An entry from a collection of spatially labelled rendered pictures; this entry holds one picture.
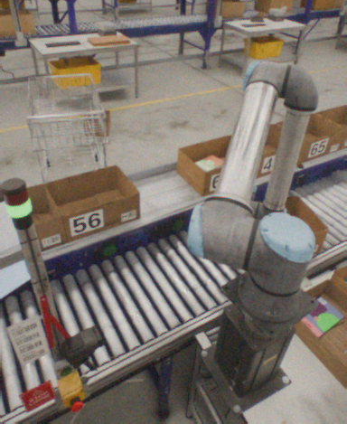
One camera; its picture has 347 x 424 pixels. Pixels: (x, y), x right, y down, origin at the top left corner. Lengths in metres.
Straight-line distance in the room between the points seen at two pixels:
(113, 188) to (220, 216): 1.15
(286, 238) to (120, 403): 1.58
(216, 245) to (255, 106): 0.49
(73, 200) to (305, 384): 1.37
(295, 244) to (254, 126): 0.41
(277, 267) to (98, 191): 1.27
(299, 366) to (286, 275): 0.68
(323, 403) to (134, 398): 1.09
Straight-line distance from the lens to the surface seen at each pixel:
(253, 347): 1.23
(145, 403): 2.28
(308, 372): 1.63
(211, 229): 0.98
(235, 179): 1.07
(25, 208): 0.84
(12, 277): 1.12
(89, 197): 2.03
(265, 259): 0.98
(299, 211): 2.14
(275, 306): 1.10
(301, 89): 1.32
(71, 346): 1.21
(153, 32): 6.37
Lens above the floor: 2.11
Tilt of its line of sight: 37 degrees down
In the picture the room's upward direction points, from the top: 3 degrees clockwise
